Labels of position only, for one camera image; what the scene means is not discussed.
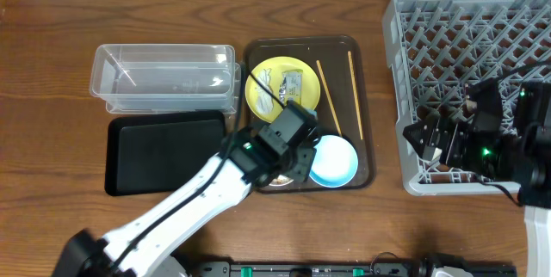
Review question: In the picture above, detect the blue bowl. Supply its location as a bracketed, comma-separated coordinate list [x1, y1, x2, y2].
[309, 135, 359, 188]

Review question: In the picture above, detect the dark brown serving tray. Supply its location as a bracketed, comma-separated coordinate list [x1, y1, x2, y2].
[244, 35, 375, 190]

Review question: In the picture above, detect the right wooden chopstick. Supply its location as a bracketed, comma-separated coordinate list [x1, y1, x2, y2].
[347, 51, 364, 140]

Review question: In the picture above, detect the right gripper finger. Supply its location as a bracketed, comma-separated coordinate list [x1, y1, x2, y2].
[402, 121, 433, 148]
[412, 139, 442, 162]

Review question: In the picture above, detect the white bowl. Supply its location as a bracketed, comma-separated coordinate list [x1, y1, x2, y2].
[269, 175, 294, 187]

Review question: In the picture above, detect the wooden chopstick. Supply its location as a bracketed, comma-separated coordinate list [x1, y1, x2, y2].
[347, 51, 364, 140]
[316, 60, 342, 137]

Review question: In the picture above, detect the green snack wrapper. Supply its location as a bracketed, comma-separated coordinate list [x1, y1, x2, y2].
[279, 69, 302, 103]

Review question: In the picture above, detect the clear plastic bin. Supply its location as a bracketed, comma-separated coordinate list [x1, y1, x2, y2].
[90, 44, 240, 114]

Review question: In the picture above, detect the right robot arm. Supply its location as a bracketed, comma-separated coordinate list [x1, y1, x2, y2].
[403, 78, 550, 276]

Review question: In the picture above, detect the left wooden chopstick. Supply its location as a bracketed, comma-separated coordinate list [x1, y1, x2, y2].
[316, 60, 342, 137]

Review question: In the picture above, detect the black waste tray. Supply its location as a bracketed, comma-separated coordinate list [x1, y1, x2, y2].
[104, 111, 226, 196]

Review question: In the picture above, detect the white napkin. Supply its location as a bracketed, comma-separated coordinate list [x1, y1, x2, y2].
[255, 68, 274, 115]

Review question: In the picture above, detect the yellow plate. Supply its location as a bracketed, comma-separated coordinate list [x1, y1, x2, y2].
[245, 56, 321, 122]

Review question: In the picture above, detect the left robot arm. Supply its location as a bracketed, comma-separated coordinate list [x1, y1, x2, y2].
[53, 122, 318, 276]

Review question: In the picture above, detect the grey dishwasher rack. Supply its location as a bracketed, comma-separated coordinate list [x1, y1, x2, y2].
[382, 0, 550, 196]

